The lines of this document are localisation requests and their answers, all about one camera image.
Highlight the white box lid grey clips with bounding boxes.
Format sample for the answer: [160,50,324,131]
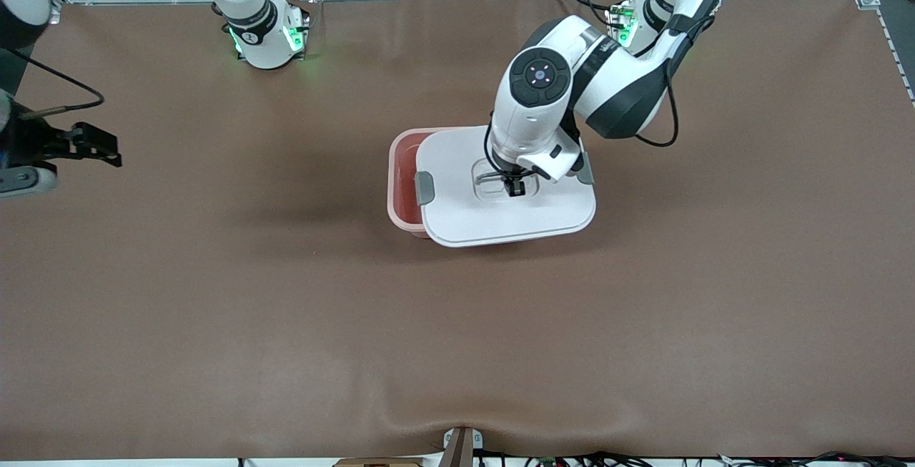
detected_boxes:
[415,126,597,248]

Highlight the pink translucent plastic box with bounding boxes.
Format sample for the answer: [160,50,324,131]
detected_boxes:
[387,127,458,240]

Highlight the brown table mat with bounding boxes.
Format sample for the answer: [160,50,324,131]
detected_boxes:
[0,0,915,462]

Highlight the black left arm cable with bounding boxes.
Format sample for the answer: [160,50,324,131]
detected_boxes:
[485,0,748,178]

